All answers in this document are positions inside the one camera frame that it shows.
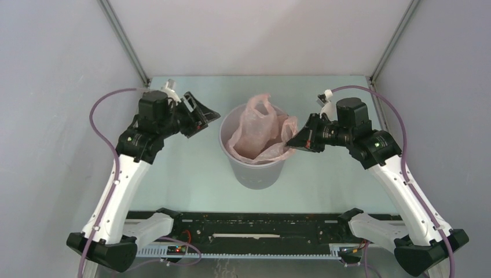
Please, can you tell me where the right aluminium frame post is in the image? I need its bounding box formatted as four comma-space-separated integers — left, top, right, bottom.
369, 0, 422, 85

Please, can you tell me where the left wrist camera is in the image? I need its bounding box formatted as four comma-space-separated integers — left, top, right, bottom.
161, 79, 181, 103

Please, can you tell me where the pink plastic trash bag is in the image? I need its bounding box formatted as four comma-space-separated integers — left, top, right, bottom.
224, 93, 298, 165

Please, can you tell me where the white toothed cable tray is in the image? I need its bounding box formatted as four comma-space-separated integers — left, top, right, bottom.
136, 244, 340, 260

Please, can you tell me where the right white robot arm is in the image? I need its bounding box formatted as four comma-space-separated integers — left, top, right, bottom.
287, 97, 469, 277

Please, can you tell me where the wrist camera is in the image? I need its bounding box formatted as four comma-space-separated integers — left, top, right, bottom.
161, 79, 181, 103
317, 89, 335, 120

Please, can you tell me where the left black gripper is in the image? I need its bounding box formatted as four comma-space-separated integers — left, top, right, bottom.
158, 91, 221, 138

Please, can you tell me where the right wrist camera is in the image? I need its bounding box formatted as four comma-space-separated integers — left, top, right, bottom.
317, 89, 335, 120

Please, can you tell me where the grey round trash bin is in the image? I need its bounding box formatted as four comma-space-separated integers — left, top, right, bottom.
219, 104, 286, 190

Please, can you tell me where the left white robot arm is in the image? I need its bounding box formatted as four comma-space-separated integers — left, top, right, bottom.
67, 89, 220, 277

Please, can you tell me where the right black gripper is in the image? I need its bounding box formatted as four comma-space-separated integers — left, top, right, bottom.
285, 112, 352, 153

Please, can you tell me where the left aluminium frame post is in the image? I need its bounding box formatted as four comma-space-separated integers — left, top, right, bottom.
97, 0, 150, 87

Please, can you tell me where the small circuit board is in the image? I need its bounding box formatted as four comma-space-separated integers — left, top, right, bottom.
166, 246, 186, 255

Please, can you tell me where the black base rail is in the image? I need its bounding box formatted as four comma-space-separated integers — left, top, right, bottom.
126, 210, 375, 256

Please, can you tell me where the aluminium frame post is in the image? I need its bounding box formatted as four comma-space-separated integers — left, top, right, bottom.
97, 0, 150, 87
369, 0, 422, 85

